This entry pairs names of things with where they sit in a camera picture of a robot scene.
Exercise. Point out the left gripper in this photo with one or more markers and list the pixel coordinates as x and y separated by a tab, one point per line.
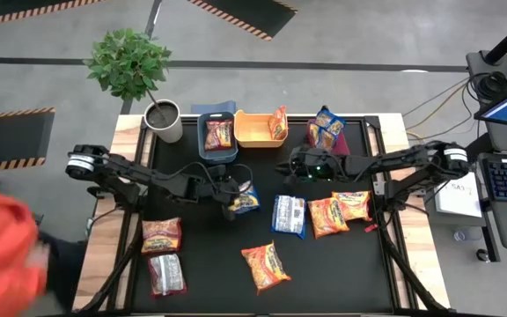
214	187

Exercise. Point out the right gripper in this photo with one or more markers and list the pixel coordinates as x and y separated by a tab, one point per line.
324	165

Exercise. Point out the orange Maruchan ramen pack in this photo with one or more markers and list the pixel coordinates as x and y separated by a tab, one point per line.
354	207
278	123
264	266
326	220

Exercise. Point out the red Maruchan ramen pack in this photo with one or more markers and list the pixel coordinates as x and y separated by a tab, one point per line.
161	235
166	275
219	134

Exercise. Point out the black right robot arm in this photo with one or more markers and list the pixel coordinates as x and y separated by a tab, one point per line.
403	160

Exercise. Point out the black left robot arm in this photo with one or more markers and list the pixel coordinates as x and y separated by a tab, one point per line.
148	176

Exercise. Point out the yellow plastic bin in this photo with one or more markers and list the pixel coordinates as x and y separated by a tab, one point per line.
253	132

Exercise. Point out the pink plastic bin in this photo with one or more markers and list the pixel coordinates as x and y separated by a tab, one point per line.
343	145

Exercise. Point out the blue-grey plastic bin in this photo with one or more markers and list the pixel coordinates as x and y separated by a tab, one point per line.
200	141

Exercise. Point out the white plant pot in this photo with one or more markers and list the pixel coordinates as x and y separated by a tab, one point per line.
172	132

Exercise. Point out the red tape piece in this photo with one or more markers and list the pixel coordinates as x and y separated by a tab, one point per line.
371	227

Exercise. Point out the white paper sheet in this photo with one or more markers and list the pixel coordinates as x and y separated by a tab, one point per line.
460	198

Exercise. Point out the green potted plant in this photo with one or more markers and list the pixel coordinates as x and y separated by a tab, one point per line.
126	61

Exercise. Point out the clear water bottle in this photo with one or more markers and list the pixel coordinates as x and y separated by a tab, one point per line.
462	235

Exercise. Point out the grey equipment box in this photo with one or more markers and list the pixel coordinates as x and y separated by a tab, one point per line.
478	61

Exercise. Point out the person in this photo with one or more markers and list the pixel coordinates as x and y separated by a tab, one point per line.
2	246

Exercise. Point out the black frame strut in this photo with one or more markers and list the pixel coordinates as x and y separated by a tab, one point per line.
407	273
117	268

